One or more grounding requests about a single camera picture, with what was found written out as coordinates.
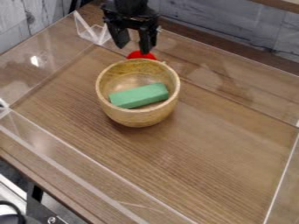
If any clear acrylic corner bracket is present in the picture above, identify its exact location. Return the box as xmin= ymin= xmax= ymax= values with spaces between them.
xmin=72 ymin=10 xmax=111 ymax=46

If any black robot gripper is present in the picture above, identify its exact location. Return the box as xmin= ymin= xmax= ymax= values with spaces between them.
xmin=100 ymin=0 xmax=159 ymax=54

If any red fruit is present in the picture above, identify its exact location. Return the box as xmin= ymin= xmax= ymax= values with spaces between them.
xmin=125 ymin=51 xmax=156 ymax=60

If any wooden bowl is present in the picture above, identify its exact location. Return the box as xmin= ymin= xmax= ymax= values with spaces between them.
xmin=96 ymin=59 xmax=181 ymax=128

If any green rectangular block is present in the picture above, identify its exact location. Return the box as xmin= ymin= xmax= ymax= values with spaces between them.
xmin=108 ymin=83 xmax=169 ymax=109

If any black metal table frame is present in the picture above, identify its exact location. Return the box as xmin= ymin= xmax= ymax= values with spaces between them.
xmin=24 ymin=182 xmax=75 ymax=224

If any clear acrylic tray wall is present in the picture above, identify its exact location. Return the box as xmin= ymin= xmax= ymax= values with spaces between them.
xmin=0 ymin=15 xmax=299 ymax=224

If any black cable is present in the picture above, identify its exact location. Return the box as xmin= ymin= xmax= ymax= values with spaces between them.
xmin=0 ymin=200 xmax=28 ymax=224

